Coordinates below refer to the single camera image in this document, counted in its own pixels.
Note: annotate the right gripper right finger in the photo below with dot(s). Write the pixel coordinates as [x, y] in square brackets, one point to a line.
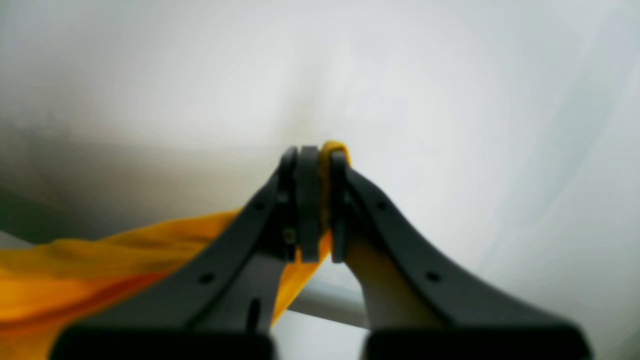
[420, 304]

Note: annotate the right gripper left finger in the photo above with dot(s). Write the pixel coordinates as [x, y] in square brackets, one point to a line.
[219, 305]

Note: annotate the yellow t-shirt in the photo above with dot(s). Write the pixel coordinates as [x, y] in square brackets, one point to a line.
[47, 287]

